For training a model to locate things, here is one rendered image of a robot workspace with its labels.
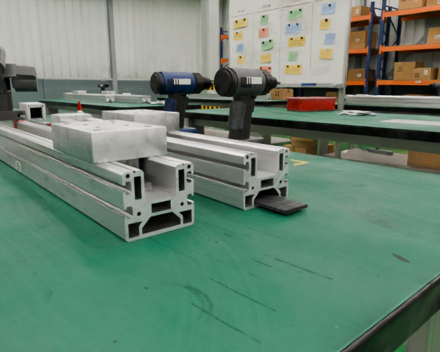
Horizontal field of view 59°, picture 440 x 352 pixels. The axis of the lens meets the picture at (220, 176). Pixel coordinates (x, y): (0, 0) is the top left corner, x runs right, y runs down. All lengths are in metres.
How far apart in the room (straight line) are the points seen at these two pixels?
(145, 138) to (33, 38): 12.28
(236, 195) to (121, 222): 0.19
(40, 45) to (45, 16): 0.82
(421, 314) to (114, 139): 0.40
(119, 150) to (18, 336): 0.27
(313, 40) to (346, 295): 3.55
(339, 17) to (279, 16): 0.68
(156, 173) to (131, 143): 0.05
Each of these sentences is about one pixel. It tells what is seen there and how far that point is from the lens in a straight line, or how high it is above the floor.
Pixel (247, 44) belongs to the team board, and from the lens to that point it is 4.41.
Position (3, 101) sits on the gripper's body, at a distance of 1.26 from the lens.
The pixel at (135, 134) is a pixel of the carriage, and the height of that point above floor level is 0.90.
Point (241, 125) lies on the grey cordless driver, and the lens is 0.85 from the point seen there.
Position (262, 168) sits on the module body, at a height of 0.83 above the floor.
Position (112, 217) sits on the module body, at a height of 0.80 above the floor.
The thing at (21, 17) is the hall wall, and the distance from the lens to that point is 12.80.
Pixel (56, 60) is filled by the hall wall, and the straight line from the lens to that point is 12.93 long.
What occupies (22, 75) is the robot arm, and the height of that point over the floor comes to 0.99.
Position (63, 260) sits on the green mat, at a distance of 0.46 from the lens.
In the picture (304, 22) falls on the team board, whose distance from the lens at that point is 3.94.
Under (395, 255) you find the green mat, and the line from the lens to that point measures 0.48.
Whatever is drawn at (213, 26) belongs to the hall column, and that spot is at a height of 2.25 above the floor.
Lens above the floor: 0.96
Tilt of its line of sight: 13 degrees down
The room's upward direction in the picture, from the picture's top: straight up
